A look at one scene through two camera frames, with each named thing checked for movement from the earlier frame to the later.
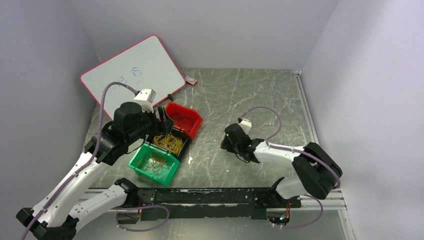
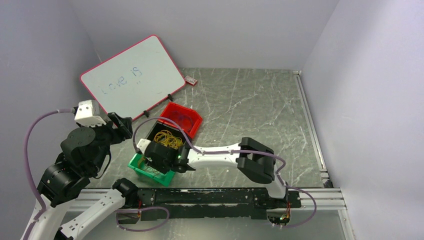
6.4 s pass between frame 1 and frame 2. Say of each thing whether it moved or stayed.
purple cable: stayed
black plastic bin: stayed
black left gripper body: moved
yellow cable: stayed
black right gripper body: moved
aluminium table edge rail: stayed
